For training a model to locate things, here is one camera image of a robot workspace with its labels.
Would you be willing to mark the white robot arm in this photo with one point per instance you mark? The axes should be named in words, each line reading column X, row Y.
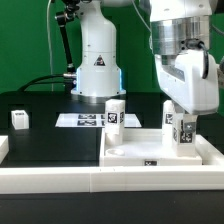
column 179, row 38

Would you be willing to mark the white U-shaped obstacle fence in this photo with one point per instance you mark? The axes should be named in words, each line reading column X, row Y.
column 208, row 176

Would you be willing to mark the white square table top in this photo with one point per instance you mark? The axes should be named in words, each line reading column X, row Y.
column 142, row 147

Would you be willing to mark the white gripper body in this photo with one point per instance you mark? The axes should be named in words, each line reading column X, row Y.
column 190, row 78

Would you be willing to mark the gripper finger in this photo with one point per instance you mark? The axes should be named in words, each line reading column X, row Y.
column 189, row 123

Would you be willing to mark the white sheet with tag markers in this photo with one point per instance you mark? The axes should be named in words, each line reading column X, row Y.
column 92, row 120

